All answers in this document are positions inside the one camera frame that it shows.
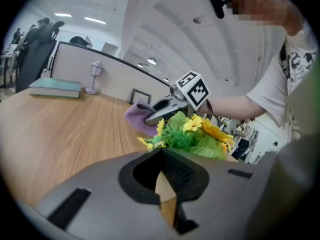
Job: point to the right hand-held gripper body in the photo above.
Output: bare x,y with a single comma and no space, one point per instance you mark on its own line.
196,92

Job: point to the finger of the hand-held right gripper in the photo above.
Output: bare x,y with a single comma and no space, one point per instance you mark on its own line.
160,117
175,104

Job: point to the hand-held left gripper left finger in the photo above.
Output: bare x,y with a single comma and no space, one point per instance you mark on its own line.
107,209

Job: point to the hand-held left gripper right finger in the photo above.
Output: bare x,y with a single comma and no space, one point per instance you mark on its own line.
225,199

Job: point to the purple cloth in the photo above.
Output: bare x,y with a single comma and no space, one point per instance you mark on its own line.
136,115

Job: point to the yellow flower potted plant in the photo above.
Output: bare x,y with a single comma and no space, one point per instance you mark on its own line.
192,136

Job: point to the person's right forearm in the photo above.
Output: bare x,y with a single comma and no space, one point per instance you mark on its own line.
232,105

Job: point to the round pendant lamp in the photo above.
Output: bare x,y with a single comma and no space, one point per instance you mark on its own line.
140,65
151,61

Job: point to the ceiling sprinkler head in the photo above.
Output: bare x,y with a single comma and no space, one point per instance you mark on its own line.
197,20

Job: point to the person's white printed t-shirt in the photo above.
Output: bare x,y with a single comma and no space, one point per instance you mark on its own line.
270,89

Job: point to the lilac lantern table lamp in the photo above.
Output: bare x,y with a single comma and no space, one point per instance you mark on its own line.
96,70

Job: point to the beige desk partition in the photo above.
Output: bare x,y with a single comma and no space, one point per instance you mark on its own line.
80,66

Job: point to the teal hardcover book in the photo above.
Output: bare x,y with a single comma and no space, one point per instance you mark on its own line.
55,86

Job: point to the long ceiling light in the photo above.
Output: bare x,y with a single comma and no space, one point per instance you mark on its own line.
63,15
95,20

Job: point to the black office chair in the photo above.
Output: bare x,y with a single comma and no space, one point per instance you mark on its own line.
35,59

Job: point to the small dark picture frame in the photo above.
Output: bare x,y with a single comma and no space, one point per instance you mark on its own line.
141,92

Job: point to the black head-worn camera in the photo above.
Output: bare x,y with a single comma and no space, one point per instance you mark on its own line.
217,1

